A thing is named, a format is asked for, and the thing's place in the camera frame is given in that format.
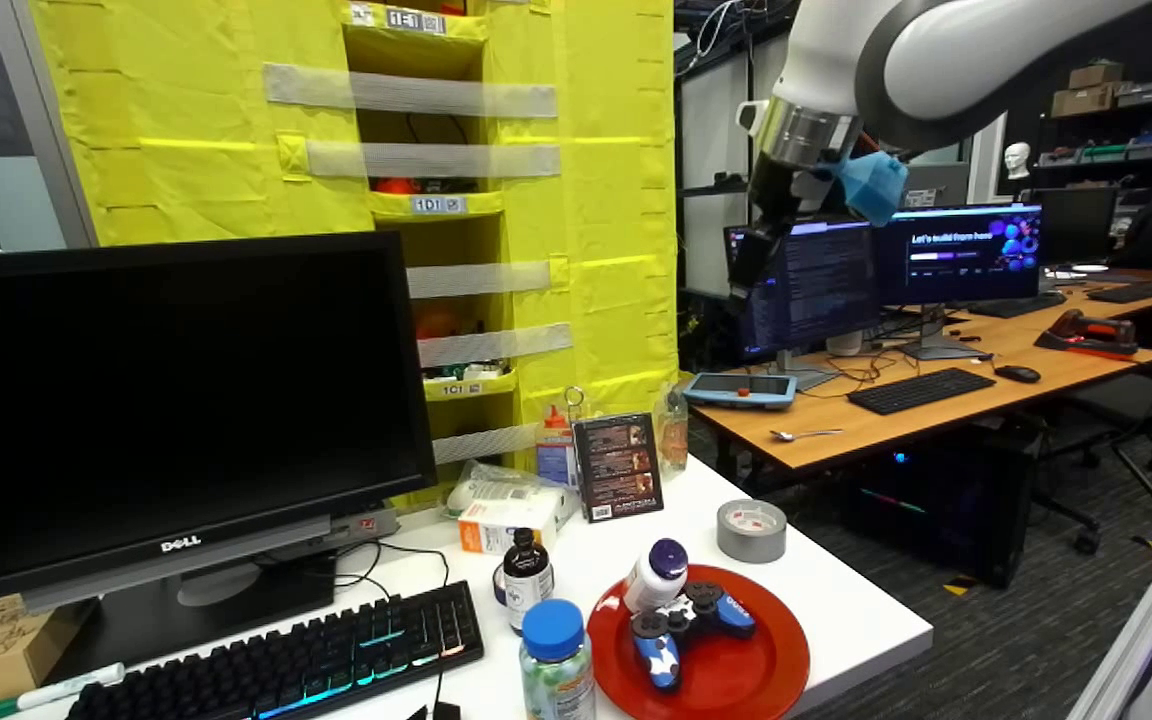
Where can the plain black keyboard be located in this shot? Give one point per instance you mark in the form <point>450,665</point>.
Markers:
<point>920,388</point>

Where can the red plate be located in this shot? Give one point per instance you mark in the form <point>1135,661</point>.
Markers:
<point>736,672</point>

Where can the clear bottle blue cap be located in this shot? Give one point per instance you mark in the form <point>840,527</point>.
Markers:
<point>556,665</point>

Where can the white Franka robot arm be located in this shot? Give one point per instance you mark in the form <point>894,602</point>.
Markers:
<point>989,55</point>

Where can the black backlit keyboard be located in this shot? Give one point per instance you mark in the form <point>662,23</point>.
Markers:
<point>297,661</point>

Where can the green white marker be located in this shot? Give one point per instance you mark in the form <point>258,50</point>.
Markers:
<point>49,691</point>

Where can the black computer mouse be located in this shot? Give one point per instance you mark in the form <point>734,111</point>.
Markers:
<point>1016,375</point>

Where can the small dark glass bottle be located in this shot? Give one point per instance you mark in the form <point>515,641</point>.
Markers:
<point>520,578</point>

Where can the monitor with purple picture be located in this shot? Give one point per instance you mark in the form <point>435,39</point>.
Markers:
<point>960,253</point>

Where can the yellow fabric shelf unit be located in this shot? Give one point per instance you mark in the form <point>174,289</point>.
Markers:
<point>201,120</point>

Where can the red black device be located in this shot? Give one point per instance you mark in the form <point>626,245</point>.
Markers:
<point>1087,335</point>

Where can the white orange packet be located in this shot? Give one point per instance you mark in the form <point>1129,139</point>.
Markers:
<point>511,505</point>

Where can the grey tape roll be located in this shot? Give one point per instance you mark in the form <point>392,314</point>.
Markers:
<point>749,531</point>

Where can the small bottle orange cap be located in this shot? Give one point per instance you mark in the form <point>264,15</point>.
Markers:
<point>556,449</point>

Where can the black Dell monitor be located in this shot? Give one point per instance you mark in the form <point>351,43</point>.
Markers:
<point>179,415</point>

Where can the orange filled glass jar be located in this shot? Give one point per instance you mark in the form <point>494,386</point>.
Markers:
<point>674,429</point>

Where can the wooden desk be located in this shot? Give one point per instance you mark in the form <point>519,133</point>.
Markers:
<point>869,425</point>

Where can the dark picture frame card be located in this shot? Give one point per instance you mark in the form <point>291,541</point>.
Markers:
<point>617,466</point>

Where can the white bottle purple cap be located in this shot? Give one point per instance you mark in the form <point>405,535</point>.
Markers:
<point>659,578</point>

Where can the black computer tower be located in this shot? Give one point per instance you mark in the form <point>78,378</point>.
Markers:
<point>950,505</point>

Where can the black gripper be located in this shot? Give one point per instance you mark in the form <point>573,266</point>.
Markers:
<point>789,203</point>

